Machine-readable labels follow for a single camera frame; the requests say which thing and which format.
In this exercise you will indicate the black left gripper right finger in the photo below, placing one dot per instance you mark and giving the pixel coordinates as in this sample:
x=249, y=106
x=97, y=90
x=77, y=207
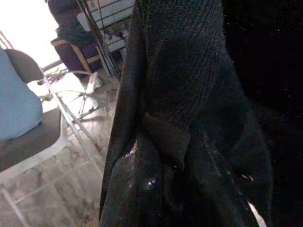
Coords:
x=217, y=201

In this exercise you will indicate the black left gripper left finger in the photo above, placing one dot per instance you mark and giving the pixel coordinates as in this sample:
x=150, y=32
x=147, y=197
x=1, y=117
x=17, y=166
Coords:
x=142, y=189

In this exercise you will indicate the black garment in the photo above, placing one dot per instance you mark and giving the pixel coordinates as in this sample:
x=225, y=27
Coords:
x=189, y=94

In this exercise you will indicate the grey folding chair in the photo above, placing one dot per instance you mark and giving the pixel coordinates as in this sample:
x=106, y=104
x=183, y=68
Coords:
x=30, y=142

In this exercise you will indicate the light blue cushion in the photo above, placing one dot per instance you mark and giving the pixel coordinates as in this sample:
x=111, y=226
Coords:
x=16, y=106

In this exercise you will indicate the purple armchair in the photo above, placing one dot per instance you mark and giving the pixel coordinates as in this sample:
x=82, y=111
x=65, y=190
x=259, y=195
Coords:
x=71, y=56

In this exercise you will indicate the dark clothes heap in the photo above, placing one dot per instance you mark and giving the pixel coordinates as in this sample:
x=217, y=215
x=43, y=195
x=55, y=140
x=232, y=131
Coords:
x=73, y=35

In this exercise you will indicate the black clothes drying rack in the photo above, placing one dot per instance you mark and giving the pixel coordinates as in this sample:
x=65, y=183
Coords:
x=111, y=21

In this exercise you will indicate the white tubular bouncer frame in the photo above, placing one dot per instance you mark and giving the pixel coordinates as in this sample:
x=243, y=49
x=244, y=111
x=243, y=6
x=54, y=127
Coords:
x=93, y=80

